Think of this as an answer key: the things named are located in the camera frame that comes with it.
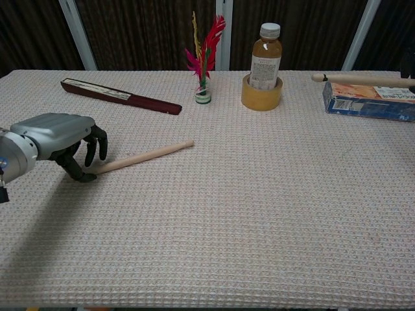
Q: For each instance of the wooden drumstick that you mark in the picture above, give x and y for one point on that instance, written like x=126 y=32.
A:
x=146 y=156
x=356 y=79

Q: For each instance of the amber drink bottle white cap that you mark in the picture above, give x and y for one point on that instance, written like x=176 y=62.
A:
x=266 y=64

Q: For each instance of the red feather shuttlecock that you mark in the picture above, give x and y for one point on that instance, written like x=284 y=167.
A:
x=203 y=94

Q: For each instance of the beige waffle weave tablecloth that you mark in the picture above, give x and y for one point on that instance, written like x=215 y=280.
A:
x=227 y=210

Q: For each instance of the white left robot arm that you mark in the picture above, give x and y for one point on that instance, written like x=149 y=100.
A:
x=13 y=158

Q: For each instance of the tan packing tape roll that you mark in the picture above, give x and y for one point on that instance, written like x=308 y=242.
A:
x=259 y=102

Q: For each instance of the orange blue snack package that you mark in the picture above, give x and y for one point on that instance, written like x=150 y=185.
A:
x=363 y=107

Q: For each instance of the maroon folded hand fan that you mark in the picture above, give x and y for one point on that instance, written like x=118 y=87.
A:
x=107 y=95

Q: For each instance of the dark brown partition panel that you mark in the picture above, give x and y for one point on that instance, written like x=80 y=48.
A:
x=308 y=32
x=32 y=32
x=146 y=32
x=395 y=26

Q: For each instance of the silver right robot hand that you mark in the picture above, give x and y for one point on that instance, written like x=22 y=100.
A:
x=409 y=64

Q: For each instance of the aluminium partition post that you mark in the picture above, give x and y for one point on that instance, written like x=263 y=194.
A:
x=363 y=35
x=224 y=48
x=78 y=35

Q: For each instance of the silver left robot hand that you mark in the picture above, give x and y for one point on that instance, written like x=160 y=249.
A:
x=55 y=129

